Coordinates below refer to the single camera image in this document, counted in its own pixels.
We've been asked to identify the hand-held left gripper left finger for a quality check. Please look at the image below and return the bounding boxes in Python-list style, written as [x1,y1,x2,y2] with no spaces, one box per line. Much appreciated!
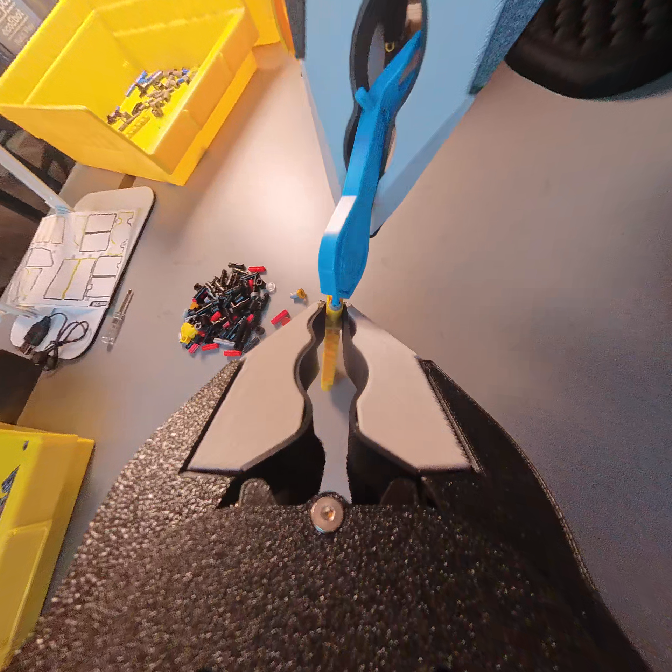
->
[185,303,322,506]

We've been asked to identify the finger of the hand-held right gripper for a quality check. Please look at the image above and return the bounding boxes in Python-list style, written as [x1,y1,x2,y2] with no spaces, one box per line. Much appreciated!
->
[304,0,380,208]
[369,0,508,238]

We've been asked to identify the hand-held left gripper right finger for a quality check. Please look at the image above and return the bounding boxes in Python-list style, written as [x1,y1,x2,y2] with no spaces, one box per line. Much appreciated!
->
[344,304,474,504]

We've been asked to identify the yellow perforated brick beam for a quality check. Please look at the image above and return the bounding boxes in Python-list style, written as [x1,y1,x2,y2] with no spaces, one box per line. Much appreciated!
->
[320,295,345,393]

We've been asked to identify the blue brick separator tool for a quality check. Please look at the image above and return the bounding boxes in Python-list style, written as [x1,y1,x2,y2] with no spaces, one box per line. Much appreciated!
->
[317,29,425,301]

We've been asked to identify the grey desk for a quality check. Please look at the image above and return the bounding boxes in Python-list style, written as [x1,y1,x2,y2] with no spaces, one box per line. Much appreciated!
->
[16,47,672,667]

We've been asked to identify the yellow plastic parts bin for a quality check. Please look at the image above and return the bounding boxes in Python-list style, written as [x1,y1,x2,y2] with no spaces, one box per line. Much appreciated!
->
[0,422,96,657]
[251,0,298,57]
[0,0,260,187]

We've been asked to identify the pile of small connector pins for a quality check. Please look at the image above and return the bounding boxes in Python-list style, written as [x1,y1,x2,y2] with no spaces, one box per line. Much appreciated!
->
[180,261,272,359]

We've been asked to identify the scattered blue grey brick pieces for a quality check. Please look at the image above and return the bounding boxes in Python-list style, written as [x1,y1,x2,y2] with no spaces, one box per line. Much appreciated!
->
[106,65,200,133]

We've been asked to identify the clear-handled small screwdriver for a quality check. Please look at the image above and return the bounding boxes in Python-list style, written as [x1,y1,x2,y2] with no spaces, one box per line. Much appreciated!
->
[101,289,136,346]

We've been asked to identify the black USB cable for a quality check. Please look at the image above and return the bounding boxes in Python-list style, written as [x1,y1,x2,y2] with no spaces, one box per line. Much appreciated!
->
[17,311,91,372]

